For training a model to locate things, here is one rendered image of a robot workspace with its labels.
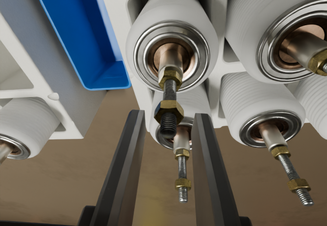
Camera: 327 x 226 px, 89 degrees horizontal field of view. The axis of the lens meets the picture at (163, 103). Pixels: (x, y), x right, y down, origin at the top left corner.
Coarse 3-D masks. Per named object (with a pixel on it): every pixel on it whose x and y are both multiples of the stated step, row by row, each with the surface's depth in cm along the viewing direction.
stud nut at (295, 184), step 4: (292, 180) 17; (296, 180) 17; (300, 180) 17; (304, 180) 17; (288, 184) 17; (292, 184) 17; (296, 184) 16; (300, 184) 16; (304, 184) 16; (308, 184) 16; (292, 188) 17; (296, 188) 16; (300, 188) 16; (304, 188) 16; (308, 188) 16; (292, 192) 17
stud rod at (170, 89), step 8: (168, 80) 13; (168, 88) 12; (168, 96) 12; (168, 112) 10; (168, 120) 10; (176, 120) 10; (160, 128) 10; (168, 128) 9; (176, 128) 10; (168, 136) 10
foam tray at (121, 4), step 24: (120, 0) 20; (144, 0) 29; (216, 0) 19; (120, 24) 21; (216, 24) 21; (120, 48) 24; (216, 72) 25; (144, 96) 29; (216, 96) 28; (216, 120) 32
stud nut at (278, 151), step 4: (276, 148) 20; (280, 148) 20; (284, 148) 19; (272, 152) 20; (276, 152) 20; (280, 152) 19; (284, 152) 19; (288, 152) 19; (276, 156) 20; (288, 156) 20
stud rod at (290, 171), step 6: (282, 156) 19; (282, 162) 19; (288, 162) 19; (288, 168) 18; (294, 168) 18; (288, 174) 18; (294, 174) 18; (300, 192) 16; (306, 192) 16; (300, 198) 16; (306, 198) 16; (306, 204) 16; (312, 204) 16
